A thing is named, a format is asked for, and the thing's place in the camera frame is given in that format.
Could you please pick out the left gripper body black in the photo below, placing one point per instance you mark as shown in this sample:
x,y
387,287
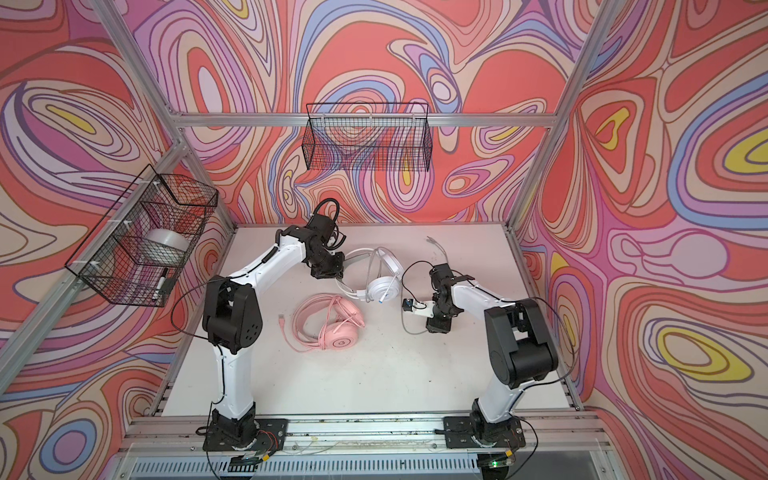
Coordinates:
x,y
327,265

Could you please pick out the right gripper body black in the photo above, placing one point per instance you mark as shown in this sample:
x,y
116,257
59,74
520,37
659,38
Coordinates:
x,y
443,310

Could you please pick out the pink cat-ear headphones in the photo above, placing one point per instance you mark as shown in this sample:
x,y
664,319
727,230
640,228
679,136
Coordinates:
x,y
343,321

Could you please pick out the white headphones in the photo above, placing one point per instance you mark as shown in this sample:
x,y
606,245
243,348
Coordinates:
x,y
384,273

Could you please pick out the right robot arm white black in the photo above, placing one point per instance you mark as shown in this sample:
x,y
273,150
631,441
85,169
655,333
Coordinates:
x,y
521,351

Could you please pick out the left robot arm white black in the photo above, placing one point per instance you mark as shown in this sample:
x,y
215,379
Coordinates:
x,y
232,318

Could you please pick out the black marker pen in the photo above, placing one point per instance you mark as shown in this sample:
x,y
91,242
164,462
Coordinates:
x,y
163,287

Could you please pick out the silver tape roll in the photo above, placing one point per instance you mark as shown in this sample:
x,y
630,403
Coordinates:
x,y
164,247

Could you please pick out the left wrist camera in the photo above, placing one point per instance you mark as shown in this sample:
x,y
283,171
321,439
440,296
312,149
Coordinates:
x,y
321,225

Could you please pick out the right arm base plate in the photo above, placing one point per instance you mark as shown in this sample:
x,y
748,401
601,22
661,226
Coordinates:
x,y
472,431

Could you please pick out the black wire basket back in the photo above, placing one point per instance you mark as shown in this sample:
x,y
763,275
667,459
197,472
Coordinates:
x,y
368,136

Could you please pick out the black wire basket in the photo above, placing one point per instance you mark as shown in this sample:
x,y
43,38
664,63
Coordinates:
x,y
158,221
368,136

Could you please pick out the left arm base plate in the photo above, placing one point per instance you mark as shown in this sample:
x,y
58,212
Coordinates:
x,y
266,435

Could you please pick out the black wire basket left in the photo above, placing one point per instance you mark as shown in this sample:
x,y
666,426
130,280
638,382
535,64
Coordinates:
x,y
158,221

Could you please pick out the aluminium front rail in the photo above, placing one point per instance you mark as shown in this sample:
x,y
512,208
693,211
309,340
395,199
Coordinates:
x,y
545,430

